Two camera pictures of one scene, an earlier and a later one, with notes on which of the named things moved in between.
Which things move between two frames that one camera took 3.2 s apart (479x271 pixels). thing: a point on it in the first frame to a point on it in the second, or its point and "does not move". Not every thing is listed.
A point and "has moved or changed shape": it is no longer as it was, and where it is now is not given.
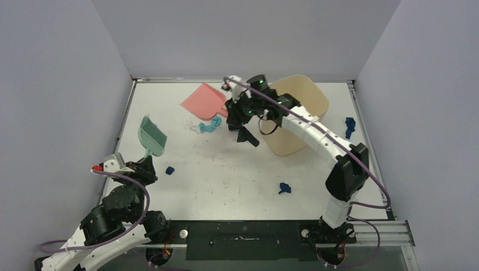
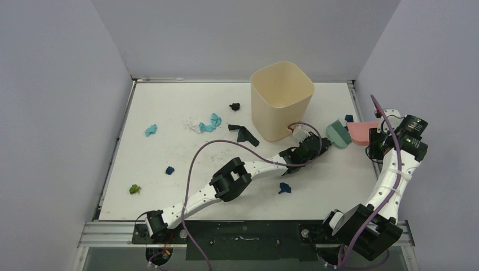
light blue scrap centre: (216, 122) does not move
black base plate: (255, 240) does not move
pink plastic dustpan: (206, 103) to (360, 131)
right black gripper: (239, 120) to (375, 140)
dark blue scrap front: (284, 187) does not move
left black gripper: (144, 167) to (325, 145)
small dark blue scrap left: (169, 170) does not move
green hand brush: (151, 138) has moved or changed shape
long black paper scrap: (243, 134) does not move
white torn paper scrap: (191, 126) does not move
